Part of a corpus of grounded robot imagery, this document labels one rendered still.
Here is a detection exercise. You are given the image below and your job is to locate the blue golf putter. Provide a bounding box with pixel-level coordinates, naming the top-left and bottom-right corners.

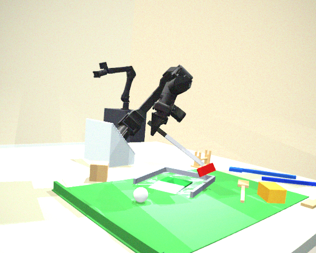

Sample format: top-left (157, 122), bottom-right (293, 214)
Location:
top-left (262, 177), bottom-right (316, 187)

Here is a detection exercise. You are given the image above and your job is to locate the white golf ball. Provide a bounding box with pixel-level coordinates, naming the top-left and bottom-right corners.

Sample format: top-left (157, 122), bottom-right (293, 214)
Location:
top-left (133, 187), bottom-right (148, 202)

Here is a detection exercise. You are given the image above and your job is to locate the yellow block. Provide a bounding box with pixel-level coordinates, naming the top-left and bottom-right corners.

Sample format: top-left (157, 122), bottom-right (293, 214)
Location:
top-left (257, 182), bottom-right (287, 204)

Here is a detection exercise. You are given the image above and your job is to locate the blue long thin rod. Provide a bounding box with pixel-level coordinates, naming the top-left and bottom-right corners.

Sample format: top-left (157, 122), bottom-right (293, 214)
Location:
top-left (229, 167), bottom-right (297, 180)

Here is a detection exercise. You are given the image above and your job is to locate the green flat mat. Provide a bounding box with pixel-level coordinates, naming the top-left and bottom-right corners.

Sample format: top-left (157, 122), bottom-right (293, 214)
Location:
top-left (68, 170), bottom-right (309, 253)

